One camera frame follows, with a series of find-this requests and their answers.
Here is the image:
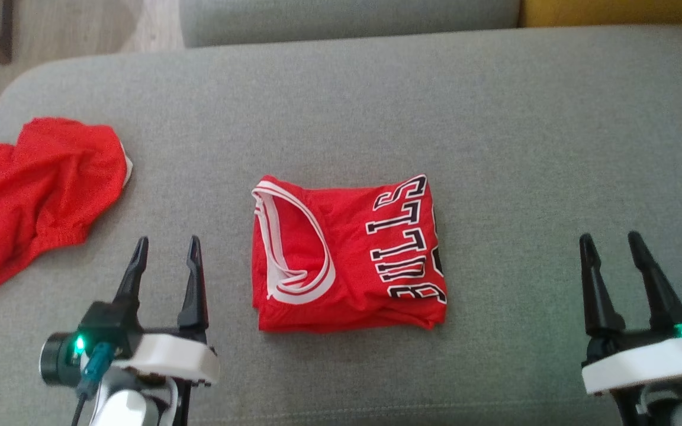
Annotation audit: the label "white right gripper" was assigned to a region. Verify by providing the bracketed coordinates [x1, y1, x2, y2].
[579, 231, 682, 396]

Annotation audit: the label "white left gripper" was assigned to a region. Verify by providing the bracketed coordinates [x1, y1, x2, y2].
[113, 235, 221, 389]

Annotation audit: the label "red basketball shorts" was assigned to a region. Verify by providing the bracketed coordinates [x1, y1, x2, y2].
[0, 117, 134, 309]

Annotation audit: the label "red white basketball jersey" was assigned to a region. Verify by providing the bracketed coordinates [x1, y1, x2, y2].
[251, 173, 449, 333]

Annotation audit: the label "grey fabric sofa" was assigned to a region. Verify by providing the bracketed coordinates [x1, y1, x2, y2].
[0, 0, 682, 426]

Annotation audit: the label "large yellow sofa cushion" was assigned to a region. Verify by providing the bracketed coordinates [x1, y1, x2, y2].
[519, 0, 682, 28]

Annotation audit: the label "teal camera cable connector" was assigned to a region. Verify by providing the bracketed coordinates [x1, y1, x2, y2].
[77, 342, 116, 399]

